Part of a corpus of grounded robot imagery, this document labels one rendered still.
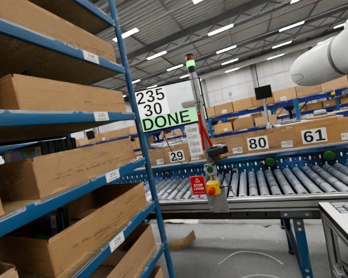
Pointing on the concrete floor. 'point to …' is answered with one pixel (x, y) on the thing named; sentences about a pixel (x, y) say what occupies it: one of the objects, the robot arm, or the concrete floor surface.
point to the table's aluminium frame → (331, 245)
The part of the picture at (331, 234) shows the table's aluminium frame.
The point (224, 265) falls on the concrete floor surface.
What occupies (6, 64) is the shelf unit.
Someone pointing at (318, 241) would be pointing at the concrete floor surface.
